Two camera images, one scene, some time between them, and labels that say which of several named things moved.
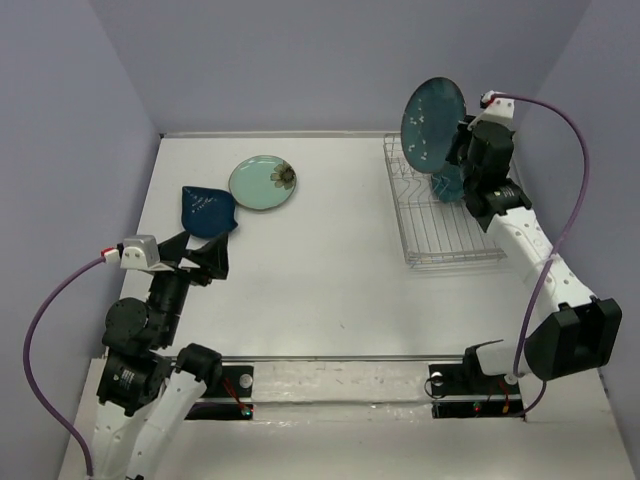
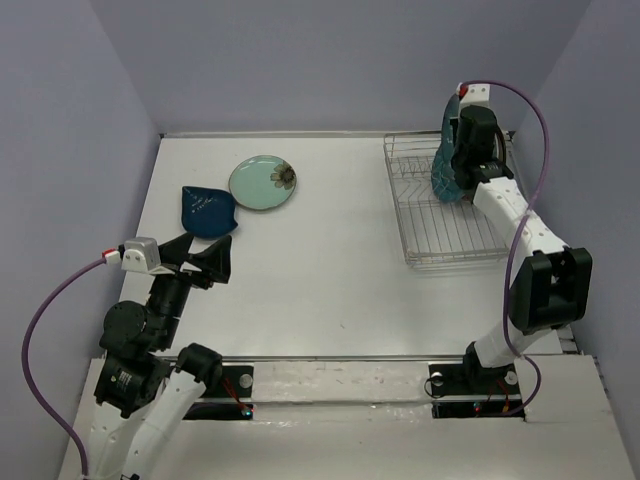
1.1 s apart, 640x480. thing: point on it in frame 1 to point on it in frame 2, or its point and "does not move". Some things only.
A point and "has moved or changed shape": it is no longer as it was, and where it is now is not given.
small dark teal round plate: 433,123 has moved or changed shape
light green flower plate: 262,182 does not move
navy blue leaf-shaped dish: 207,212 does not move
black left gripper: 213,255 does not move
